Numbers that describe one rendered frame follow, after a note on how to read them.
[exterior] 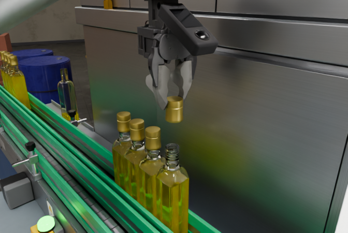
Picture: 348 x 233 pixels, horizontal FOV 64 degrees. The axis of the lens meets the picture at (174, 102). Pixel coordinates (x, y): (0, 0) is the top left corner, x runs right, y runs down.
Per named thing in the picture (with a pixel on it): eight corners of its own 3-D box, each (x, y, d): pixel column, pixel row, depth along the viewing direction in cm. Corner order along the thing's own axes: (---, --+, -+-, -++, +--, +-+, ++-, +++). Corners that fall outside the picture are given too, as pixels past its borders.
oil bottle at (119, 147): (144, 205, 79) (140, 137, 71) (127, 215, 75) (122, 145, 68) (132, 195, 83) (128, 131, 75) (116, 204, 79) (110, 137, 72)
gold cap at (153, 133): (164, 146, 63) (164, 129, 61) (151, 152, 60) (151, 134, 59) (154, 141, 65) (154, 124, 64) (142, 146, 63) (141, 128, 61)
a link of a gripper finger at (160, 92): (151, 102, 58) (156, 58, 55) (167, 112, 53) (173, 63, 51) (138, 103, 56) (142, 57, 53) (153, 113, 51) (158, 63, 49)
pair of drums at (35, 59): (70, 101, 406) (62, 45, 378) (82, 131, 315) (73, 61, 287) (18, 108, 379) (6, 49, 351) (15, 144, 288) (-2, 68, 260)
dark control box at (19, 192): (35, 200, 100) (30, 180, 97) (10, 211, 95) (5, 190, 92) (27, 189, 106) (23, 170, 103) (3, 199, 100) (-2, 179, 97)
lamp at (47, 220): (57, 228, 79) (56, 219, 77) (41, 236, 76) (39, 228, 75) (52, 219, 82) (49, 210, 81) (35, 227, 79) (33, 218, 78)
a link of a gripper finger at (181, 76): (178, 93, 61) (173, 53, 57) (195, 102, 57) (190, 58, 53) (167, 99, 60) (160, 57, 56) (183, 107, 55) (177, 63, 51)
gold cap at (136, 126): (148, 137, 66) (147, 121, 65) (135, 143, 64) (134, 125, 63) (139, 132, 69) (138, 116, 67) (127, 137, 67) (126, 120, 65)
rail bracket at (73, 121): (90, 137, 117) (87, 108, 112) (74, 143, 113) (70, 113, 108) (86, 134, 120) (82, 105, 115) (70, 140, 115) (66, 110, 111)
